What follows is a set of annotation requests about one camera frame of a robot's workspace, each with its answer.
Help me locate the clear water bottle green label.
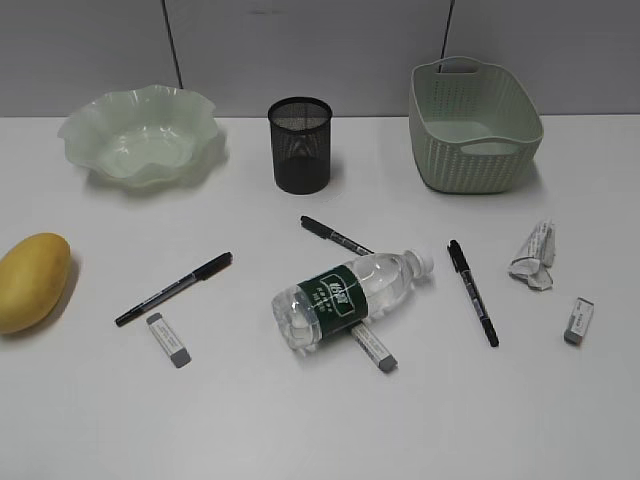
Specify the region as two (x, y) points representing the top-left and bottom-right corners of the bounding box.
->
(271, 250), (434, 350)

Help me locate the black marker pen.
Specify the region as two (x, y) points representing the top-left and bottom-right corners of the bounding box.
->
(114, 252), (233, 327)
(447, 239), (499, 348)
(300, 215), (373, 256)

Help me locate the black mesh pen holder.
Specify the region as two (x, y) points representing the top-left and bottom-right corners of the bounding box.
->
(267, 96), (333, 195)

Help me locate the grey white eraser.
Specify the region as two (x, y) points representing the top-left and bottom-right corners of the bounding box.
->
(351, 323), (398, 373)
(563, 297), (594, 346)
(146, 313), (192, 368)

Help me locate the yellow mango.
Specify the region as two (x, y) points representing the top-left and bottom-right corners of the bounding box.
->
(1, 232), (71, 335)

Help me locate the pale green plastic basket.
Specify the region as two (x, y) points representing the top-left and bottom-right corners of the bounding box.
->
(409, 56), (544, 194)

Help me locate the waste paper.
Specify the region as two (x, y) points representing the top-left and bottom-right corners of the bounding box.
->
(508, 218), (556, 291)

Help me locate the grey white eraser left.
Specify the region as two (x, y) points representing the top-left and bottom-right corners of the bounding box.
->
(146, 313), (192, 368)

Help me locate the pale green wavy plate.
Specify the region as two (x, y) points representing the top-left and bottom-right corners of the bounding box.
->
(57, 84), (220, 188)

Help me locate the grey white eraser middle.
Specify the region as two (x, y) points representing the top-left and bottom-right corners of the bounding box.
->
(351, 323), (398, 373)

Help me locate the grey white eraser right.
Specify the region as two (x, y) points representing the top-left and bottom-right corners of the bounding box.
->
(563, 297), (594, 346)

